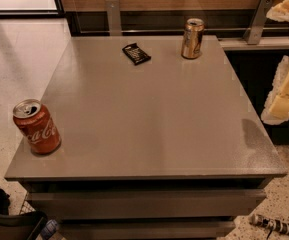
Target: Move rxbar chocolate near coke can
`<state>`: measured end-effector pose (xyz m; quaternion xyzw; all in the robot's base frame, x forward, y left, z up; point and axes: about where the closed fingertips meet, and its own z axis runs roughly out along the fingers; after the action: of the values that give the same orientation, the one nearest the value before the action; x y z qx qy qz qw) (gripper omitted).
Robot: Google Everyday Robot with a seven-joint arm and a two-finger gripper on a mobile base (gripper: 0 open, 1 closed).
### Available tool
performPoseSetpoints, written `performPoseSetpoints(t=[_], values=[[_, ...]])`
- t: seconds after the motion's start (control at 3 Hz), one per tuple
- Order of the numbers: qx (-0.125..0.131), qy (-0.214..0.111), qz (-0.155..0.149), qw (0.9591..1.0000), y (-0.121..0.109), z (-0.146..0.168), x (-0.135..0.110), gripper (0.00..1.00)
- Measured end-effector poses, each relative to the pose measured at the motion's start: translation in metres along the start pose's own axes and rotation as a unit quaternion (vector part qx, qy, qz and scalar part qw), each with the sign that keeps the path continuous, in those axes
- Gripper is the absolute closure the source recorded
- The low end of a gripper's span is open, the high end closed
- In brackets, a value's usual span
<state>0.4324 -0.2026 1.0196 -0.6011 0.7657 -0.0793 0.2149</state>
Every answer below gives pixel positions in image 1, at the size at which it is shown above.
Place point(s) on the black chair armrest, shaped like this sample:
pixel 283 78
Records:
pixel 25 226

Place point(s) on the right metal wall bracket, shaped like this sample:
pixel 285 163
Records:
pixel 254 32

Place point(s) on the black white striped cylinder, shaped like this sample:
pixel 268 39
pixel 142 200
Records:
pixel 270 224

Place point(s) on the metal wall bracket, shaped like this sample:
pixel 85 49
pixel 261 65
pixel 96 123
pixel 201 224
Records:
pixel 254 32
pixel 113 17

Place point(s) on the left metal wall bracket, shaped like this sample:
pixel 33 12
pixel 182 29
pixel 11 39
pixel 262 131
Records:
pixel 113 17

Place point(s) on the red coca-cola can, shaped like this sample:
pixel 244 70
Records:
pixel 34 121

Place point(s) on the blue bottle cap object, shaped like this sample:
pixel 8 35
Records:
pixel 49 230

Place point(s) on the grey cabinet with drawers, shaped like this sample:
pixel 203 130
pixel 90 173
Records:
pixel 169 149

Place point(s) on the gold soda can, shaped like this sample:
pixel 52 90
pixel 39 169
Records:
pixel 192 38

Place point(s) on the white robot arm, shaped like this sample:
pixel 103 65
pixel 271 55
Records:
pixel 276 107

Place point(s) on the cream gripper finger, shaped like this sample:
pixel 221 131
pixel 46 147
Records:
pixel 279 12
pixel 276 107

